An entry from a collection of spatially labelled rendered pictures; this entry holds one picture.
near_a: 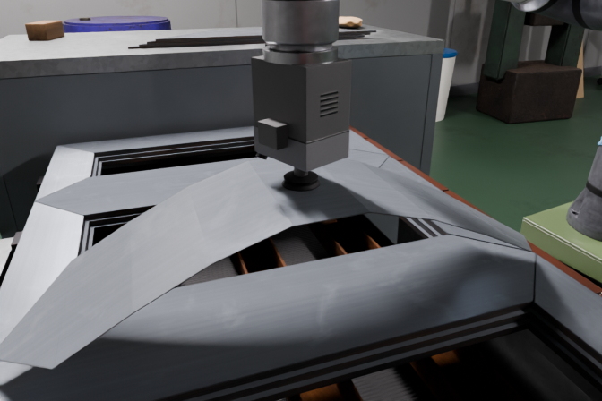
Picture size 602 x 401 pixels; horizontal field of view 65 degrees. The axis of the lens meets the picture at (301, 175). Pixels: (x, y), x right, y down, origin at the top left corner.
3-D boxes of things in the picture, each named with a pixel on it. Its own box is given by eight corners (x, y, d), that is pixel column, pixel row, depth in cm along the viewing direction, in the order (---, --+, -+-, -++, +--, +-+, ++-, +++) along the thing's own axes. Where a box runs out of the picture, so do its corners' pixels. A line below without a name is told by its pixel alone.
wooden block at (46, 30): (47, 40, 143) (44, 23, 141) (28, 40, 143) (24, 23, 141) (64, 36, 154) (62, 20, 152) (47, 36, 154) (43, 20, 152)
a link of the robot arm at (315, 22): (297, 1, 40) (241, -2, 46) (297, 55, 42) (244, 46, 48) (356, -2, 45) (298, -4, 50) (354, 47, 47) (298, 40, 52)
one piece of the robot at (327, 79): (220, 21, 45) (231, 176, 52) (280, 28, 39) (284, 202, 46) (296, 15, 52) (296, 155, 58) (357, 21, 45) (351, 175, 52)
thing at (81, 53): (-43, 81, 107) (-48, 63, 105) (12, 46, 159) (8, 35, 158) (443, 53, 146) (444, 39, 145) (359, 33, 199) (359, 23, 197)
